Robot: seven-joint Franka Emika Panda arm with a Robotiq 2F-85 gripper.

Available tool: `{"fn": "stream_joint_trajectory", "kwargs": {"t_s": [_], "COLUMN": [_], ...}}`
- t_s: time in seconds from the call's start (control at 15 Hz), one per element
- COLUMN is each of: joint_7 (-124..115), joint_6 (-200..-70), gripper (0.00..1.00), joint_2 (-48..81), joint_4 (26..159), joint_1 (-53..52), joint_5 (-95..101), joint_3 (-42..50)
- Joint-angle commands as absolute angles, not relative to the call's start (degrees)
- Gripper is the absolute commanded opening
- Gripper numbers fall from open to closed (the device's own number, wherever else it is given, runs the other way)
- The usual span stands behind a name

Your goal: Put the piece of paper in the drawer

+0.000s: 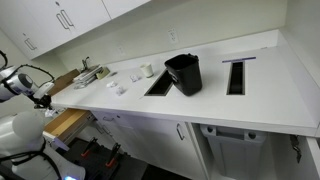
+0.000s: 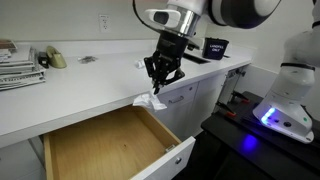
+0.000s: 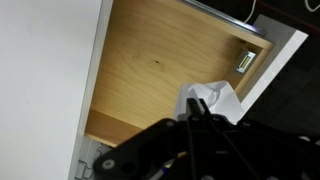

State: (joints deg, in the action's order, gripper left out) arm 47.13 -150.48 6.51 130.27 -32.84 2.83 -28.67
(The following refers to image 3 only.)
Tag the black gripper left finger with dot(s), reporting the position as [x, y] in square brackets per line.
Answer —
[146, 150]

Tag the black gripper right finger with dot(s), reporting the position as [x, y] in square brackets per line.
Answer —
[253, 150]

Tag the white paper ball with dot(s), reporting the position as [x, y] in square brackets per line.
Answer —
[220, 96]

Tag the wooden drawer with white front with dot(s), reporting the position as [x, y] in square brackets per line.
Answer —
[160, 63]

